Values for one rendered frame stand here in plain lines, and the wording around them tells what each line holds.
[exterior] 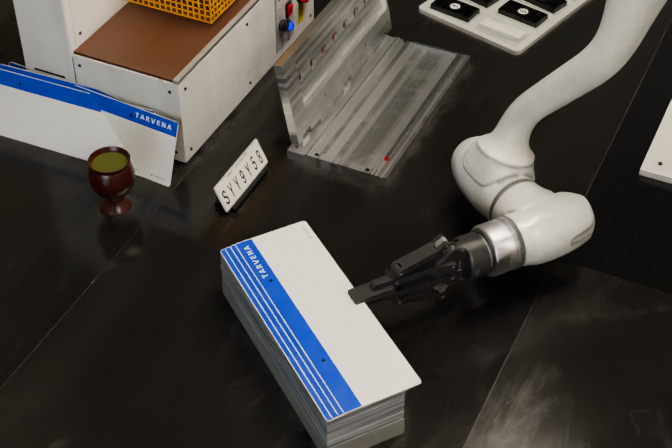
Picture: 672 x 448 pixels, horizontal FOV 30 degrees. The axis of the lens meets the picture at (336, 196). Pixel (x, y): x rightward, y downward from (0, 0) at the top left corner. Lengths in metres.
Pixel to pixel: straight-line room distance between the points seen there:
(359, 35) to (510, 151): 0.56
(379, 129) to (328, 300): 0.56
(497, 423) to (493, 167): 0.45
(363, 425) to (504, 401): 0.25
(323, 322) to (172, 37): 0.71
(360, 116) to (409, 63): 0.21
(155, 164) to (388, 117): 0.47
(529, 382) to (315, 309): 0.36
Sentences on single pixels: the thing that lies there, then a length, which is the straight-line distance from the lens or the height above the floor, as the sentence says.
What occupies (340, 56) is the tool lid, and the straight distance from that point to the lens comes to 2.51.
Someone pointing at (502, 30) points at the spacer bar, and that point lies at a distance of 2.74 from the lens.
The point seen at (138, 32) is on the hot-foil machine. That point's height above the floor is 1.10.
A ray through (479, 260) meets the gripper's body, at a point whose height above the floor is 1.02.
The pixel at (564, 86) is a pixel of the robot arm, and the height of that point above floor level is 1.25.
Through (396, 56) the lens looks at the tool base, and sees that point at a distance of 2.64.
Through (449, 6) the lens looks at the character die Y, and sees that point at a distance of 2.81.
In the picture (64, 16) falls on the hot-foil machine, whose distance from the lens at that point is 2.36.
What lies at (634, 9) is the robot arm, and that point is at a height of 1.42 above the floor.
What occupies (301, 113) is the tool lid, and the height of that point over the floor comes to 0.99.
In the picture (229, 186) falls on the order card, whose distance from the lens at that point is 2.28.
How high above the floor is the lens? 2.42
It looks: 41 degrees down
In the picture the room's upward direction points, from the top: straight up
